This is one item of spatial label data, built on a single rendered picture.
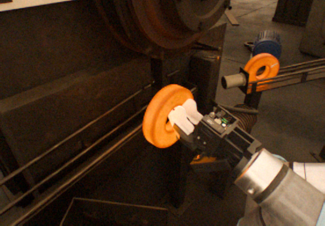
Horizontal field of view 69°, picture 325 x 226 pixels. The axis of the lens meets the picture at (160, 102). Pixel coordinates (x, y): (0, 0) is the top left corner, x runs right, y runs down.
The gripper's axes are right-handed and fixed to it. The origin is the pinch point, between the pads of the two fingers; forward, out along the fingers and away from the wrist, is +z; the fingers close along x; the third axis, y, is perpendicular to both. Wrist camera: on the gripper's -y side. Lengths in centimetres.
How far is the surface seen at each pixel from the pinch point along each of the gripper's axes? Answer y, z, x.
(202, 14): 14.9, 10.5, -19.4
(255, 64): -11, 1, -59
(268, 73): -15, -5, -66
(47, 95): -3.8, 23.2, 18.0
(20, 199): -23.5, 13.9, 32.7
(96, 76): -4.2, 23.0, 4.1
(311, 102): -81, -34, -183
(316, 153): -74, -53, -116
